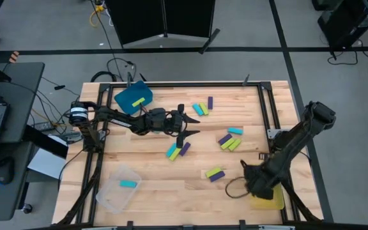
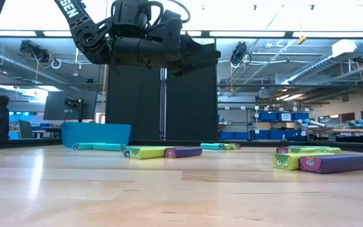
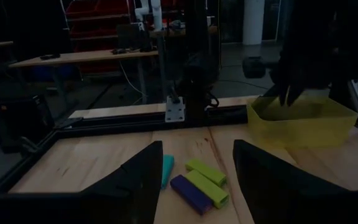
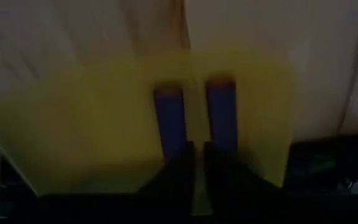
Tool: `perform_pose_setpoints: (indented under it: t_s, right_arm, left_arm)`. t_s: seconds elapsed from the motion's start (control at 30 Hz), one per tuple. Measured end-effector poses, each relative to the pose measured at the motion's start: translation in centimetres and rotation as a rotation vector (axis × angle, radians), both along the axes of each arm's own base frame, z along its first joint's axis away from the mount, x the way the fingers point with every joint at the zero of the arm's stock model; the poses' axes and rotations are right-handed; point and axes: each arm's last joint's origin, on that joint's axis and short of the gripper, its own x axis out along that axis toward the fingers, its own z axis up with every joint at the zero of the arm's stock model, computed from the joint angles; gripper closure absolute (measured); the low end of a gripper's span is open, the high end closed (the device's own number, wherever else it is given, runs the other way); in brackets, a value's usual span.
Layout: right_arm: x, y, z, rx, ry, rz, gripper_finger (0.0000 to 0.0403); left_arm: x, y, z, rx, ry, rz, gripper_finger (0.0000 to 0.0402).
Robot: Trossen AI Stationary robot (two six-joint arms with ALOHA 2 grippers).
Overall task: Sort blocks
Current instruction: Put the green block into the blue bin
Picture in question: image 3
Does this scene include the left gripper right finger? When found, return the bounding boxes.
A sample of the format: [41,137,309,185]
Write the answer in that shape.
[232,139,358,224]

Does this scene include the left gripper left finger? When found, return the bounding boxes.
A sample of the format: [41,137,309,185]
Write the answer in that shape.
[0,141,163,224]

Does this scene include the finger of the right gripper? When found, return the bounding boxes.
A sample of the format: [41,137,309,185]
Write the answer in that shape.
[287,83,304,105]
[278,77,288,106]

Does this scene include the teal toy block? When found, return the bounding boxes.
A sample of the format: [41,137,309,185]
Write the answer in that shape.
[161,154,175,190]

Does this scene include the lime green toy block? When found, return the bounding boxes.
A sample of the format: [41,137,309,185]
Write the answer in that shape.
[185,158,228,188]
[183,169,231,210]

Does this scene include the purple toy block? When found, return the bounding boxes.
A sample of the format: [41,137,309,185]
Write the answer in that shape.
[169,174,214,216]

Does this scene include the yellow plastic bin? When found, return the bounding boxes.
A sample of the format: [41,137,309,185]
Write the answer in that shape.
[246,93,358,149]

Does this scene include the black floor box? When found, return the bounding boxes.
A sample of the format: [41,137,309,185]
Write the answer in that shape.
[242,55,267,79]

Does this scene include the white pillar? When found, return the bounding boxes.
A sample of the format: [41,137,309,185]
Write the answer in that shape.
[242,0,265,46]

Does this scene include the silver mounting plate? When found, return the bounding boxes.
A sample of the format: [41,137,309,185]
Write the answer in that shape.
[165,95,186,123]

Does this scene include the wooden workbench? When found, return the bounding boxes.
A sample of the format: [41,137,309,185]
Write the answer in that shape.
[7,49,160,69]

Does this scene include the red storage shelf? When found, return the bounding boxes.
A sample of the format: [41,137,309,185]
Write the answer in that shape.
[65,0,136,74]

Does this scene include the black aluminium table frame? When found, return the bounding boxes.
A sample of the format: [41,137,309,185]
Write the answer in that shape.
[0,104,250,195]

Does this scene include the white cable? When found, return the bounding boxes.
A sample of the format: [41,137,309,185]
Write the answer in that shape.
[118,60,149,97]

